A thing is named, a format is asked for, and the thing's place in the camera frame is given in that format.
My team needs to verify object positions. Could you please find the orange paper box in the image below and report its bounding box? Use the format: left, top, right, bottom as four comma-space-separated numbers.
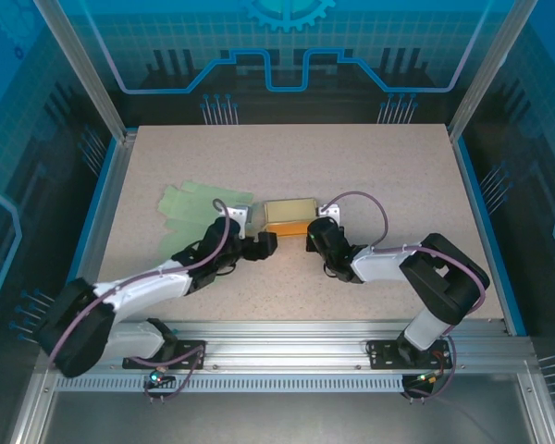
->
262, 197, 320, 238

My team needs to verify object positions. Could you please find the green paper box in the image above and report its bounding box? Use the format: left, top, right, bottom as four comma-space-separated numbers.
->
156, 180, 260, 278

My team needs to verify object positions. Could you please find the small connector with LED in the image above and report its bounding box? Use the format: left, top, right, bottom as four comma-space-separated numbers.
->
413, 369, 445, 388
148, 364, 175, 388

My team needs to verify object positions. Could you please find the aluminium frame rail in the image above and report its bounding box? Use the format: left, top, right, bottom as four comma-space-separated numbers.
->
34, 318, 537, 376

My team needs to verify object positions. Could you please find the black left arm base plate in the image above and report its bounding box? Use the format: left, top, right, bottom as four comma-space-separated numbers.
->
122, 339, 208, 371

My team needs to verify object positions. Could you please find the blue-edged side rail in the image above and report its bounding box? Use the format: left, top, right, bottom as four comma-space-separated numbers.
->
57, 131, 138, 337
448, 129, 528, 337

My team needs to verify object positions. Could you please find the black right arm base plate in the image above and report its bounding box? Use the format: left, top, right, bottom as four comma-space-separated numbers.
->
365, 337, 453, 371

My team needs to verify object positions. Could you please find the slotted grey cable duct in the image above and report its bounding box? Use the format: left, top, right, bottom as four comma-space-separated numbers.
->
54, 374, 406, 394

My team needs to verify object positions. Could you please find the aluminium frame post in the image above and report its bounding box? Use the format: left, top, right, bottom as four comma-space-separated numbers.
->
446, 0, 542, 140
31, 0, 140, 144

